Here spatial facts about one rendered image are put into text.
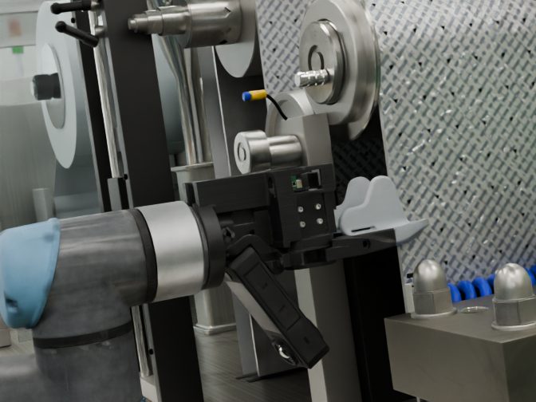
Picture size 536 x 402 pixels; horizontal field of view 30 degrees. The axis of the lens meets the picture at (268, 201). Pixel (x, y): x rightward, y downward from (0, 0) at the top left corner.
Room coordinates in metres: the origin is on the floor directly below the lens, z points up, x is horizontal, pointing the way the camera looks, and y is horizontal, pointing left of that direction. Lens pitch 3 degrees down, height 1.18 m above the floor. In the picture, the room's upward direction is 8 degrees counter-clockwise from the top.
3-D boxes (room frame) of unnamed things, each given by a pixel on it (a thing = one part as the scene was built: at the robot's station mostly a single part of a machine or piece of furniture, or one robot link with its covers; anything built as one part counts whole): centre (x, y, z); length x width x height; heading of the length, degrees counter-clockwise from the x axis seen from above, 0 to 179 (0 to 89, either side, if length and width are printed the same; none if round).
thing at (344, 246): (0.82, -0.06, 1.09); 0.09 x 0.05 x 0.02; 112
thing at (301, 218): (0.82, 0.01, 1.12); 0.12 x 0.08 x 0.09; 113
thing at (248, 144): (0.92, 0.01, 1.18); 0.04 x 0.02 x 0.04; 23
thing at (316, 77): (0.89, -0.05, 1.24); 0.03 x 0.01 x 0.01; 113
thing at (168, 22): (1.12, 0.10, 1.33); 0.06 x 0.03 x 0.03; 113
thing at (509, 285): (0.71, -0.17, 1.05); 0.04 x 0.04 x 0.04
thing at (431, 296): (0.79, -0.12, 1.05); 0.04 x 0.04 x 0.04
